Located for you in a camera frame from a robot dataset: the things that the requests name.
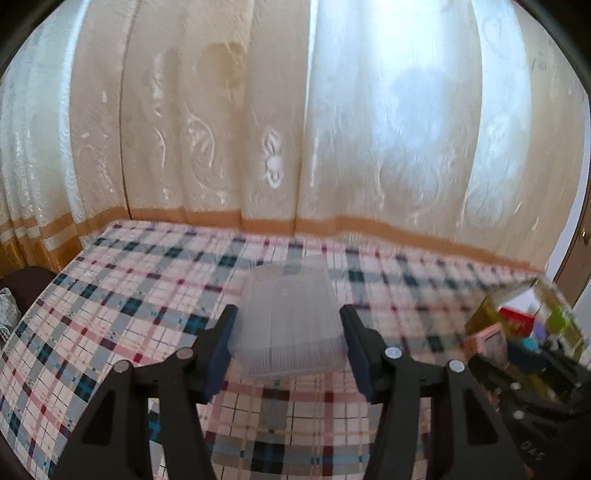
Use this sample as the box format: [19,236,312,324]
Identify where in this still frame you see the teal block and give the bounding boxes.
[520,337,541,354]

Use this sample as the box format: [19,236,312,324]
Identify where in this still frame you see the red printed box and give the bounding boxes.
[498,307,535,338]

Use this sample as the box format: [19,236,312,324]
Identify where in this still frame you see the cream lace curtain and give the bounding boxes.
[1,1,590,270]

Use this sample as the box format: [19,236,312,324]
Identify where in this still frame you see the green soccer dice cube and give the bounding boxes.
[545,307,572,336]

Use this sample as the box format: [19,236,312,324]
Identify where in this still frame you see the grey knitted cloth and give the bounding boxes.
[0,287,21,344]

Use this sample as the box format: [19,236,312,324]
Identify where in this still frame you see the purple block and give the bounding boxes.
[532,321,547,338]

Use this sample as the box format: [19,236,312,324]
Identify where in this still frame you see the gold tin storage box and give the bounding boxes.
[465,277,589,361]

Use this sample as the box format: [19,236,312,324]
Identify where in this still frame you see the wooden door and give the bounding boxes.
[552,175,590,307]

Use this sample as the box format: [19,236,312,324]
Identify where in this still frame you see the clear plastic toothpick box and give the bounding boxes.
[228,255,346,380]

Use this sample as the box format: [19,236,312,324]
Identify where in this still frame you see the dark brown chair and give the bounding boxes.
[0,266,57,315]

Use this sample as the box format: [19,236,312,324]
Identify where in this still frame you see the plaid tablecloth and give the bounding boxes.
[1,221,530,479]

